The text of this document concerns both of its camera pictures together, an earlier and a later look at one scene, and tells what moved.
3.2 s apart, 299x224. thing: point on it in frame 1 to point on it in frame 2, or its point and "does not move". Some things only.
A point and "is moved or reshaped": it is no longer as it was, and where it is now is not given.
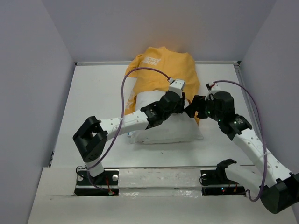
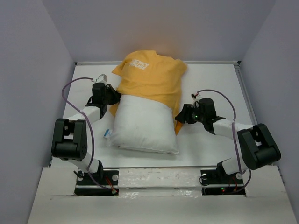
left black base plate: (105, 184) does not move
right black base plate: (215, 182) does not move
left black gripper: (181, 104) to (116, 96)
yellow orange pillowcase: (153, 70) is moved or reshaped
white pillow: (181, 128) is moved or reshaped
